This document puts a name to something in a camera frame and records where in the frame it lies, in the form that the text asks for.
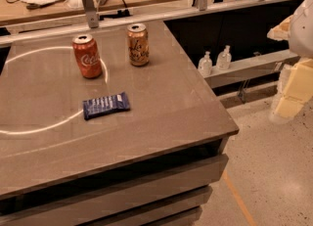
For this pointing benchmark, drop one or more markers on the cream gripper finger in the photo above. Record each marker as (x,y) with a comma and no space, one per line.
(281,31)
(294,90)

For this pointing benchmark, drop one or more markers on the blue snack bar wrapper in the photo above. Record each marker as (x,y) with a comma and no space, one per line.
(105,105)

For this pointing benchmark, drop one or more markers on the red coke can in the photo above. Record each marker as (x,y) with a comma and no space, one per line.
(87,55)

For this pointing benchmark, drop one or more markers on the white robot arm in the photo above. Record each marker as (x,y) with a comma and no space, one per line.
(301,31)

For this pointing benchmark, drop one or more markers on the gold sparkling water can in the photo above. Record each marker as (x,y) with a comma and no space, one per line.
(138,45)

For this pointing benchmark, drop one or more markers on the clear sanitizer bottle right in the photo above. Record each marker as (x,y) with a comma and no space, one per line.
(224,58)

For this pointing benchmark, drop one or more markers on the clear sanitizer bottle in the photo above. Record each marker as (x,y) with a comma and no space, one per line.
(224,58)
(205,65)

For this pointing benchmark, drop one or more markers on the clear sanitizer bottle left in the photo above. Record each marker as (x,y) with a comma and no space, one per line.
(205,65)

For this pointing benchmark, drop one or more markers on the grey cabinet drawer middle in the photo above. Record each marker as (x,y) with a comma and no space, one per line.
(157,210)

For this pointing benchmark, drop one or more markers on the grey cabinet drawer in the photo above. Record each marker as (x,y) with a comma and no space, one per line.
(184,218)
(122,196)
(157,210)

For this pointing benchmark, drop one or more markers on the grey cabinet drawer bottom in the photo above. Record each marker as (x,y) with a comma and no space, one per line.
(184,218)

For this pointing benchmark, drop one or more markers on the grey cabinet drawer top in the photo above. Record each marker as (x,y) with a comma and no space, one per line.
(122,196)

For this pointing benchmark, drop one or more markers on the metal bracket post left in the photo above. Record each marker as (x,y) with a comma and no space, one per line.
(91,13)

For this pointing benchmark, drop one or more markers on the long aluminium rail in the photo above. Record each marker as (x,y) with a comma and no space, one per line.
(141,17)

